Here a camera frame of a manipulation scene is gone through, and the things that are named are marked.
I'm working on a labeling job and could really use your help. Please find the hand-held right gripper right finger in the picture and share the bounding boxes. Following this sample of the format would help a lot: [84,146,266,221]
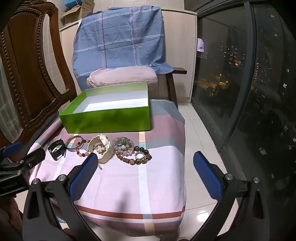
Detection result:
[193,151,271,241]

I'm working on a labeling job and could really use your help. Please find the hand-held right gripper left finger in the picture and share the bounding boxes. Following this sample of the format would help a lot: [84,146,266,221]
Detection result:
[22,152,102,241]

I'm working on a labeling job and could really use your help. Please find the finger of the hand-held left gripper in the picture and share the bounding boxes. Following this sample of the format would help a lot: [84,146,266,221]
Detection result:
[5,148,46,175]
[0,142,23,163]

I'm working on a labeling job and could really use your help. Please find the red bead bracelet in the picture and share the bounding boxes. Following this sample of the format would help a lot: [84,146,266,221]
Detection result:
[75,138,92,158]

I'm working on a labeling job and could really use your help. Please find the silver bangle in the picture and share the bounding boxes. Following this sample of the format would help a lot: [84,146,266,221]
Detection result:
[65,135,84,151]

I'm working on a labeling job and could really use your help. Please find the pale jade bracelet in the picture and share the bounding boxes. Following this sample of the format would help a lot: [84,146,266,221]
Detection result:
[88,134,115,164]

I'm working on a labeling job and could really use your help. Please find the brown wooden bead bracelet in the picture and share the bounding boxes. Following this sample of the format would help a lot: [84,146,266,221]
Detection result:
[116,151,138,165]

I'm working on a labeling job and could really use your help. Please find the white bead bracelet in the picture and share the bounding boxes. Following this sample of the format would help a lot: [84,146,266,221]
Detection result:
[116,144,136,155]

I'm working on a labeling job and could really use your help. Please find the green bead bracelet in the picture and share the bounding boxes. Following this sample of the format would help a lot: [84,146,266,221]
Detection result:
[112,137,135,149]

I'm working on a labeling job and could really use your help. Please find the green cardboard box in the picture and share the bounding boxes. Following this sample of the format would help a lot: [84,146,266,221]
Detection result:
[58,82,152,134]

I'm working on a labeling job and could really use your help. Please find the dark glossy bead bracelet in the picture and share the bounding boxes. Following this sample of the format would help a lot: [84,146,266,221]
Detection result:
[133,146,152,166]

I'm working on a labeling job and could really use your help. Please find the pink plaid tablecloth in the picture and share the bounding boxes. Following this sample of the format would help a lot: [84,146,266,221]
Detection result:
[29,98,187,239]

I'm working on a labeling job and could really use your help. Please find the carved wooden chair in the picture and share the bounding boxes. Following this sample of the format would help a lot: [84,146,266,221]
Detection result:
[0,0,78,149]

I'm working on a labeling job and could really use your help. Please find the wooden armchair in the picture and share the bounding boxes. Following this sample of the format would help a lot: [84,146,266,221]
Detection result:
[159,67,188,110]

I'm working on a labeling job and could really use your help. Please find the pink cushion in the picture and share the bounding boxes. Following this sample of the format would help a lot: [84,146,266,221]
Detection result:
[87,67,158,88]

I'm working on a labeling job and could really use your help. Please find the blue plaid cloth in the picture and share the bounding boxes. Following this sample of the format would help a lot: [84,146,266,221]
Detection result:
[72,5,175,91]

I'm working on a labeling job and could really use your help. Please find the brown cardboard box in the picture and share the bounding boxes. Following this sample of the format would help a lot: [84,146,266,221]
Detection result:
[60,6,85,27]

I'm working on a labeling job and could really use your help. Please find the dark window frame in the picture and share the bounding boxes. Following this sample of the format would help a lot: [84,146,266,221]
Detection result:
[191,0,296,154]

